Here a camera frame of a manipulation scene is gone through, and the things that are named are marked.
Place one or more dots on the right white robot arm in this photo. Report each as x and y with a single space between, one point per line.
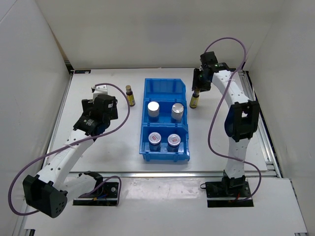
241 121

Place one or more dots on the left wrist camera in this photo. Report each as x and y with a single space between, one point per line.
99 90

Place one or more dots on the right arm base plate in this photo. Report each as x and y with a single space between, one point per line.
217 197

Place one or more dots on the tall silver-capped shaker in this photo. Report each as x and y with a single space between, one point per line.
153 111
177 112

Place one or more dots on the right aluminium frame rail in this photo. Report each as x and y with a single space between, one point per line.
262 133

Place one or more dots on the blue near storage bin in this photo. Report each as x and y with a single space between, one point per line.
163 151

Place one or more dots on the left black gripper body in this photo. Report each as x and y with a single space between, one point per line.
112 115

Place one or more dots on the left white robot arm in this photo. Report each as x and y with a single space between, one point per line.
48 191

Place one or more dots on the small brown sauce bottle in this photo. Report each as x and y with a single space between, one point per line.
130 96
194 99

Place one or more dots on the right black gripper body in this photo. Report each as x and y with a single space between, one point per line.
199 80

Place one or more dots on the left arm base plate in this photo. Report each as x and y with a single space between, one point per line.
108 195

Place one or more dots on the short spice jar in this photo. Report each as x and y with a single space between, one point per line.
173 142
154 141

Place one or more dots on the aluminium frame rail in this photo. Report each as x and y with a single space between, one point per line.
162 174
21 220
262 133

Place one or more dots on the front aluminium frame rail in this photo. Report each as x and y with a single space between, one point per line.
162 174

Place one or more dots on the left aluminium frame rail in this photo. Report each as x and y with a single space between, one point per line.
21 220

